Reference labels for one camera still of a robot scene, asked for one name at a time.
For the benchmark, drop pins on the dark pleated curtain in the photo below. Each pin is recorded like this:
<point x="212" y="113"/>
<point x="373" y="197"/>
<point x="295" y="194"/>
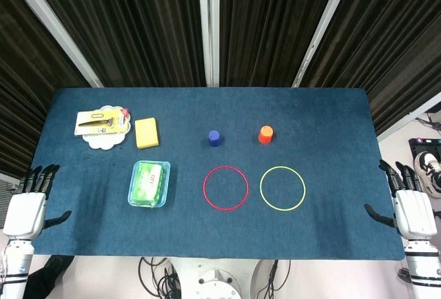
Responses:
<point x="389" y="37"/>
<point x="20" y="89"/>
<point x="268" y="27"/>
<point x="138" y="27"/>

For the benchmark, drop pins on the blue felt table cloth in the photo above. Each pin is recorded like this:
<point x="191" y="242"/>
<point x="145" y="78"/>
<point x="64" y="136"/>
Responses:
<point x="220" y="233"/>

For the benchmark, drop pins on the green wet wipes pack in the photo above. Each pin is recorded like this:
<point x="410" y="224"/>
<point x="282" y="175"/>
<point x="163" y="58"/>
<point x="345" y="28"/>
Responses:
<point x="147" y="183"/>

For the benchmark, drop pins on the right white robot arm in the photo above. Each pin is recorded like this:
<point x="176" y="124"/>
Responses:
<point x="423" y="268"/>

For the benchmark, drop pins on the white partition post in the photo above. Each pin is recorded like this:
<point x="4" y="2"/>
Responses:
<point x="324" y="27"/>
<point x="410" y="120"/>
<point x="55" y="27"/>
<point x="209" y="27"/>

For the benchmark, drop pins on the white and black sneaker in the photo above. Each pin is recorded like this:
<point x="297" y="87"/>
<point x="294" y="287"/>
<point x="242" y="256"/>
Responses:
<point x="429" y="171"/>

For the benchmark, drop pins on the blue cup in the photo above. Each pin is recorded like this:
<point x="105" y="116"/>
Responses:
<point x="214" y="137"/>

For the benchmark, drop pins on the black electronic device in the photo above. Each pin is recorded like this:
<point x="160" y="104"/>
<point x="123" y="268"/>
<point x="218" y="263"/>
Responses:
<point x="425" y="144"/>

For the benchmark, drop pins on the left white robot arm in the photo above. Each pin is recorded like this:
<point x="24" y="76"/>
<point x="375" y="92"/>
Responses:
<point x="17" y="268"/>

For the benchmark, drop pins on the clear container with blue lid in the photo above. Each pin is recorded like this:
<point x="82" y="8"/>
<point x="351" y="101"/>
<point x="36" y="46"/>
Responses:
<point x="166" y="185"/>

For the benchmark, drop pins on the right black-fingered white robot hand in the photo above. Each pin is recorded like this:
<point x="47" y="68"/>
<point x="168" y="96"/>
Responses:
<point x="413" y="213"/>

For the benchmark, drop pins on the yellow sponge block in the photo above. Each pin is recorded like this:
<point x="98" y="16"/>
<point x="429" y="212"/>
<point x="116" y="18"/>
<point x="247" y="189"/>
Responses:
<point x="147" y="133"/>

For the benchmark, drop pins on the packaged metal peeler card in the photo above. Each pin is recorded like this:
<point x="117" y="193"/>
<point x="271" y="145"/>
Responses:
<point x="100" y="121"/>

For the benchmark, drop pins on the white scalloped plate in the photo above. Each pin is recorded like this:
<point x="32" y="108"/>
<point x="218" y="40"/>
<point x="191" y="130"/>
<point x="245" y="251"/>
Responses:
<point x="103" y="141"/>

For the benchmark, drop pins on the white robot torso base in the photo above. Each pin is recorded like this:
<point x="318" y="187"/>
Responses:
<point x="217" y="280"/>

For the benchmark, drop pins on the left black-fingered white robot hand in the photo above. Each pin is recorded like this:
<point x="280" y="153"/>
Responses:
<point x="25" y="214"/>

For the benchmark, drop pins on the orange cup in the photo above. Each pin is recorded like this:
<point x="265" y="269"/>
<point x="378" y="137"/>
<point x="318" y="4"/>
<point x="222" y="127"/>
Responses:
<point x="266" y="135"/>

